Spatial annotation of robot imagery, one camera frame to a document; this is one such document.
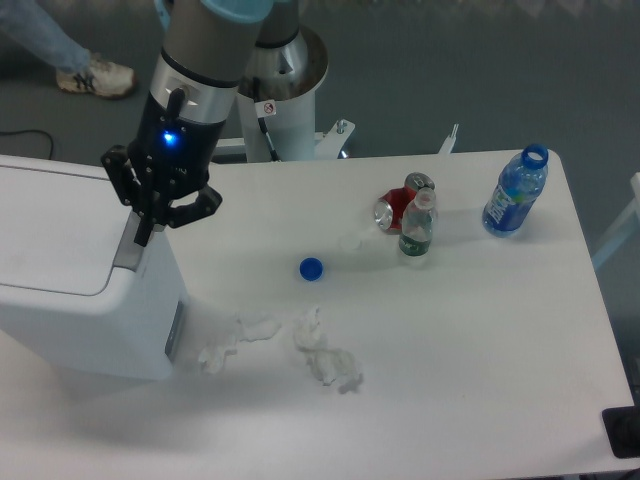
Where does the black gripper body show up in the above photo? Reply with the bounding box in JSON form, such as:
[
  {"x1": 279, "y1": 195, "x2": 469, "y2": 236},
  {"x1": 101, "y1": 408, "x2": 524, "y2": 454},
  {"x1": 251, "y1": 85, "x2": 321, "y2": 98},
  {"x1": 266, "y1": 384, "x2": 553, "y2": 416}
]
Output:
[{"x1": 127, "y1": 95, "x2": 224, "y2": 200}]

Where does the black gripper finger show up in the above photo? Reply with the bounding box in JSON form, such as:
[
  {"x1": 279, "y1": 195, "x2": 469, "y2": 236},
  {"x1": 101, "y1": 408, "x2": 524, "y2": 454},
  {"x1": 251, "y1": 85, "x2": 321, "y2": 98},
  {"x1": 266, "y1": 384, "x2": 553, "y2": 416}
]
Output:
[
  {"x1": 101, "y1": 145, "x2": 158, "y2": 246},
  {"x1": 159, "y1": 186, "x2": 223, "y2": 229}
]

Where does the white trash can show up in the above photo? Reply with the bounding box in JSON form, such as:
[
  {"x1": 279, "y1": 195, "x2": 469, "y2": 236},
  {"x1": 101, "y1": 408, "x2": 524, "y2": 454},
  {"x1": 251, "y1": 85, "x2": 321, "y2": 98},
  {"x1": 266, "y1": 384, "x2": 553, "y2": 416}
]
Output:
[{"x1": 1, "y1": 155, "x2": 188, "y2": 380}]

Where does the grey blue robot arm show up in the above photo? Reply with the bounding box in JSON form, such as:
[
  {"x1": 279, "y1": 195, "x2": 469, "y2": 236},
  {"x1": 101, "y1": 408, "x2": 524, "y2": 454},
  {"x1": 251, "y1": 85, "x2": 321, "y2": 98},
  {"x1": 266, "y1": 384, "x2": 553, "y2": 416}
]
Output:
[{"x1": 101, "y1": 1, "x2": 274, "y2": 246}]

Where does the crushed red soda can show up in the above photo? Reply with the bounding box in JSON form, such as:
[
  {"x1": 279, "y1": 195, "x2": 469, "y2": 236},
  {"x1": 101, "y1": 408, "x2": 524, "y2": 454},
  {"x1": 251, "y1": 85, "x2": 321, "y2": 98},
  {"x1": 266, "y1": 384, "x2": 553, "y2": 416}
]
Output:
[{"x1": 373, "y1": 172, "x2": 435, "y2": 234}]

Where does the white sneaker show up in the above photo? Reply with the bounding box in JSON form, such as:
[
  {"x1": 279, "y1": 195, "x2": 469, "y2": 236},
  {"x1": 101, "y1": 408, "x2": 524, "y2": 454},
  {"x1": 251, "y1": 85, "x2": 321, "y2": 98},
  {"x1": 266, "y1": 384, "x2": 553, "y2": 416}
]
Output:
[{"x1": 56, "y1": 54, "x2": 137, "y2": 100}]

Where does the blue bottle cap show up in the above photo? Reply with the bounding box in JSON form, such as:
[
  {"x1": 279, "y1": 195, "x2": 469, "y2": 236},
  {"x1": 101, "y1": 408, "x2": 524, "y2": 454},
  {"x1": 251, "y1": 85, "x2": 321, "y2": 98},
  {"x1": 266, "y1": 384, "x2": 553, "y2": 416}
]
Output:
[{"x1": 298, "y1": 257, "x2": 324, "y2": 282}]

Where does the crumpled white tissue left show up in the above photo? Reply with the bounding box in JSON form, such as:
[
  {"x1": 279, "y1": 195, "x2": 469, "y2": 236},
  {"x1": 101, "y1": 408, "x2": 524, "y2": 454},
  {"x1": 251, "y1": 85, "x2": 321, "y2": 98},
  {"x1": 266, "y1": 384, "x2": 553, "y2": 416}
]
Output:
[{"x1": 197, "y1": 312, "x2": 282, "y2": 375}]

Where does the crumpled white tissue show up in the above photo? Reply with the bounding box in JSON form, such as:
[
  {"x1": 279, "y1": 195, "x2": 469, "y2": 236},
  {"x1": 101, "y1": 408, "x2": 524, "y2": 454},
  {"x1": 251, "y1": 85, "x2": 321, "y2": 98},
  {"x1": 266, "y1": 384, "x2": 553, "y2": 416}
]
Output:
[
  {"x1": 292, "y1": 306, "x2": 363, "y2": 394},
  {"x1": 197, "y1": 312, "x2": 282, "y2": 375}
]

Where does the person's leg in jeans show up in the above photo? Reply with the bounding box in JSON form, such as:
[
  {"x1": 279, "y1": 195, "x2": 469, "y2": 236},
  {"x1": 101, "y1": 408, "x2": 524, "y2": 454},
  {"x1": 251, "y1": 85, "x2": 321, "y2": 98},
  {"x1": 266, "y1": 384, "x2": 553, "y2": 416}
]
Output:
[{"x1": 1, "y1": 1, "x2": 91, "y2": 74}]

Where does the crumpled white tissue right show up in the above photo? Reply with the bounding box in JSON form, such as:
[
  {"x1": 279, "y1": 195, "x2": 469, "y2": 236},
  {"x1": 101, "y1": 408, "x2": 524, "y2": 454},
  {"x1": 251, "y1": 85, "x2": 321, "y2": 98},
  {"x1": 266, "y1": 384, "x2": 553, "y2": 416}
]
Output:
[{"x1": 292, "y1": 306, "x2": 363, "y2": 394}]

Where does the clear bottle green label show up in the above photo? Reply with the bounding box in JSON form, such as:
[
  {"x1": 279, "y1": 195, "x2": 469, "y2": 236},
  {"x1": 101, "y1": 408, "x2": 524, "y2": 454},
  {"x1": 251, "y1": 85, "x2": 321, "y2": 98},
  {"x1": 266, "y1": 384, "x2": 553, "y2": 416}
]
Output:
[{"x1": 398, "y1": 187, "x2": 438, "y2": 269}]

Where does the blue plastic bottle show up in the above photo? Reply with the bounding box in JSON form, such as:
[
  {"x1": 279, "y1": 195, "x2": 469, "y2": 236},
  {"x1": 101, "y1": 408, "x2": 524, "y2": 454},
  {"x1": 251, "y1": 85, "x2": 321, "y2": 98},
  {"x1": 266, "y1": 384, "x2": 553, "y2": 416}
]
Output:
[{"x1": 482, "y1": 143, "x2": 549, "y2": 238}]

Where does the white chair part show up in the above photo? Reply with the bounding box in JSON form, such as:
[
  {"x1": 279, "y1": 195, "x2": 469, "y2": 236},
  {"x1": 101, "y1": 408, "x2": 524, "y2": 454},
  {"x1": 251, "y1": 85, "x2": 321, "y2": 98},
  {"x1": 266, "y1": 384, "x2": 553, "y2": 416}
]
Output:
[{"x1": 591, "y1": 173, "x2": 639, "y2": 271}]

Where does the black device at edge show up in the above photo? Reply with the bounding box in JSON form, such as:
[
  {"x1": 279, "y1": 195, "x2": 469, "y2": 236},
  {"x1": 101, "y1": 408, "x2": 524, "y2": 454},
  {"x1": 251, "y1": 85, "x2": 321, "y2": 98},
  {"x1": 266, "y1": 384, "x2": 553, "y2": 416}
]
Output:
[{"x1": 602, "y1": 406, "x2": 639, "y2": 459}]

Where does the black cable on pedestal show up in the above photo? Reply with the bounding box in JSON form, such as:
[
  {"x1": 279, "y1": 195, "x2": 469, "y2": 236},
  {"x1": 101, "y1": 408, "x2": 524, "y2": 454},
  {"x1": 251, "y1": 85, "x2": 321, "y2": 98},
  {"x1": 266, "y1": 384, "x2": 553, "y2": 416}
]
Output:
[{"x1": 252, "y1": 77, "x2": 281, "y2": 163}]

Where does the black floor cable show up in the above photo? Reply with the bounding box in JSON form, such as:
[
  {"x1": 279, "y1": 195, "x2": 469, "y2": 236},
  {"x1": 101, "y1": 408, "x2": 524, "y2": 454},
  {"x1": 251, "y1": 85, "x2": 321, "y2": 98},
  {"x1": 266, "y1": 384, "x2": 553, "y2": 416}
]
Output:
[{"x1": 0, "y1": 129, "x2": 55, "y2": 157}]

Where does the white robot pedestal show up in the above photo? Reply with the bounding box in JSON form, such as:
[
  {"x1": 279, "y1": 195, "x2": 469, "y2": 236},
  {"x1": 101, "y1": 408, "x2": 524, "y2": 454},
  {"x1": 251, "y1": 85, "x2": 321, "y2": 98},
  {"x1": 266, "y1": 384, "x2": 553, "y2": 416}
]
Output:
[{"x1": 237, "y1": 26, "x2": 328, "y2": 163}]

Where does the white frame bracket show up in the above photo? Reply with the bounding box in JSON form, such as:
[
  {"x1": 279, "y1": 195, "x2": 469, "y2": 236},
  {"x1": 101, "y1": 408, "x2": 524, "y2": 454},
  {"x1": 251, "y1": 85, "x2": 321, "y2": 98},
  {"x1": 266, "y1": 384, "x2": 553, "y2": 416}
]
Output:
[{"x1": 212, "y1": 118, "x2": 357, "y2": 164}]

